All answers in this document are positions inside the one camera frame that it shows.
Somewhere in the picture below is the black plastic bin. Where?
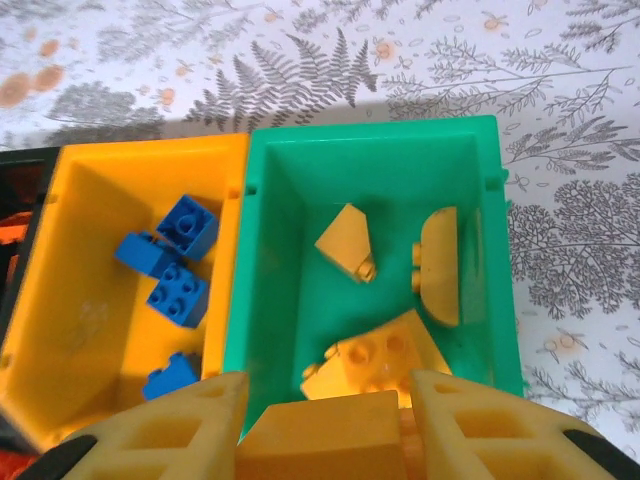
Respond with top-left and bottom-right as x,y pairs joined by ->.
0,147 -> 64,456

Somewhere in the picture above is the yellow curved lego brick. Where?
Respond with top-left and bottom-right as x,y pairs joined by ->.
410,204 -> 464,329

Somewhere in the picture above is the yellow plastic bin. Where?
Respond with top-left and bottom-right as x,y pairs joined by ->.
0,132 -> 251,451

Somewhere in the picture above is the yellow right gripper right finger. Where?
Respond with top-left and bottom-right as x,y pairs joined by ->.
409,368 -> 626,480

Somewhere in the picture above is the green plastic bin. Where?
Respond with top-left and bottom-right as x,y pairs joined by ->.
219,115 -> 525,446

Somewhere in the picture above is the yellow sloped lego brick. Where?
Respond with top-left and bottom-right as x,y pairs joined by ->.
313,202 -> 379,286

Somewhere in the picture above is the orange lego brick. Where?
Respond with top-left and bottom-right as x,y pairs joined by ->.
0,212 -> 34,246
0,447 -> 46,480

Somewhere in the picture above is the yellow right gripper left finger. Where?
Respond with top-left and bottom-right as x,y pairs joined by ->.
29,370 -> 250,480

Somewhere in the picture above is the floral print tablecloth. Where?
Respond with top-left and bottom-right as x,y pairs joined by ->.
0,0 -> 640,431

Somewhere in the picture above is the blue lego brick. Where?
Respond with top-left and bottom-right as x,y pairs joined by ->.
114,230 -> 176,277
155,193 -> 221,262
141,351 -> 201,402
146,262 -> 210,330

